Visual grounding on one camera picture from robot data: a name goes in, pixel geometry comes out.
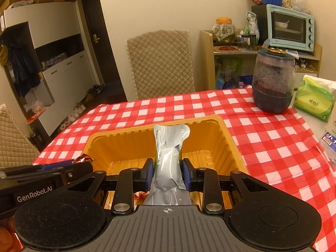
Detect green tissue pack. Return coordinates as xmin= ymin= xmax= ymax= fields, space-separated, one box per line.
xmin=293 ymin=75 xmax=335 ymax=122

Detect large glass jar dark contents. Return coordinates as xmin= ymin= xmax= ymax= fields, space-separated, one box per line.
xmin=252 ymin=49 xmax=295 ymax=114

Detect beige quilted chair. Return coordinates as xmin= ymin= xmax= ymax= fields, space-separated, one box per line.
xmin=126 ymin=30 xmax=195 ymax=100

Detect white cabinet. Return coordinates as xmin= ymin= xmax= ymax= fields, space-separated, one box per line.
xmin=1 ymin=2 xmax=96 ymax=136

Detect wooden shelf unit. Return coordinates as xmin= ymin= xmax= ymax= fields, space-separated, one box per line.
xmin=199 ymin=30 xmax=322 ymax=90

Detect brown foil candy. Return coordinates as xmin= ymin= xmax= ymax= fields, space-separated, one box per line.
xmin=72 ymin=154 xmax=93 ymax=164

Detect red candy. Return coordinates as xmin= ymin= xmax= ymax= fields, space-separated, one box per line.
xmin=133 ymin=191 xmax=149 ymax=206

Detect dark wooden door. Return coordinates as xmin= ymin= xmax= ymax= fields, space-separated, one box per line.
xmin=79 ymin=0 xmax=127 ymax=98

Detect person's left hand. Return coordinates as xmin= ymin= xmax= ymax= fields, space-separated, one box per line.
xmin=0 ymin=216 xmax=23 ymax=252

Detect orange lid plastic jar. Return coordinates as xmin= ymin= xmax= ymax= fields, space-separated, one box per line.
xmin=211 ymin=17 xmax=236 ymax=44

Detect yellow plastic tray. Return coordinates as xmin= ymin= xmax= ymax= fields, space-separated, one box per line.
xmin=81 ymin=114 xmax=249 ymax=211

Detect blue box on oven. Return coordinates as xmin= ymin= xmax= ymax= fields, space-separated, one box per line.
xmin=261 ymin=0 xmax=282 ymax=6

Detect red white checkered tablecloth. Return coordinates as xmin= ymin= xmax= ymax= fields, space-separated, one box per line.
xmin=36 ymin=89 xmax=335 ymax=251

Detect light blue toaster oven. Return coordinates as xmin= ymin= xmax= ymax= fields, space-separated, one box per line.
xmin=266 ymin=5 xmax=315 ymax=52

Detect silver foil snack pouch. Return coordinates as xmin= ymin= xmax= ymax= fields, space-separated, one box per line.
xmin=144 ymin=124 xmax=191 ymax=205

